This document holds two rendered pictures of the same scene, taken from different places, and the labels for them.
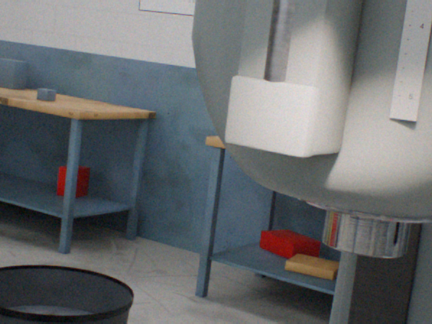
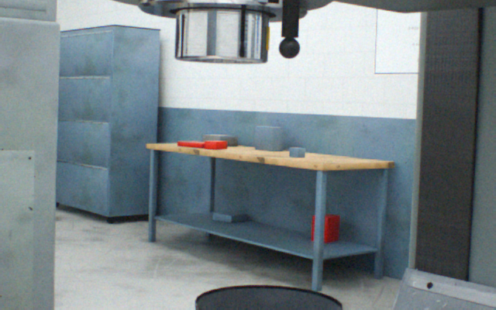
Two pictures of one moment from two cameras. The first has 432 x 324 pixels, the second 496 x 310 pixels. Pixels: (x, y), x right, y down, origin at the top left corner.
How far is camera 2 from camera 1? 0.28 m
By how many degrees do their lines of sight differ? 18
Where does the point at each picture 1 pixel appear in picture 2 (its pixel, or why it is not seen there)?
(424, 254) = (480, 175)
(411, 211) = not seen: outside the picture
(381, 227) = (213, 22)
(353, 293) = (418, 226)
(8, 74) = (267, 139)
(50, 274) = (273, 293)
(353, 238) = (187, 39)
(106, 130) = (353, 181)
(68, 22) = (315, 90)
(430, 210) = not seen: outside the picture
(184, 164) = not seen: hidden behind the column
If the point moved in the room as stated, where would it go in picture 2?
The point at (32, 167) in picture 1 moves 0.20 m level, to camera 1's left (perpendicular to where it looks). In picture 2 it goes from (292, 218) to (270, 217)
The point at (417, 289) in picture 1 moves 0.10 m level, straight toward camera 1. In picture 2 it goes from (477, 214) to (444, 227)
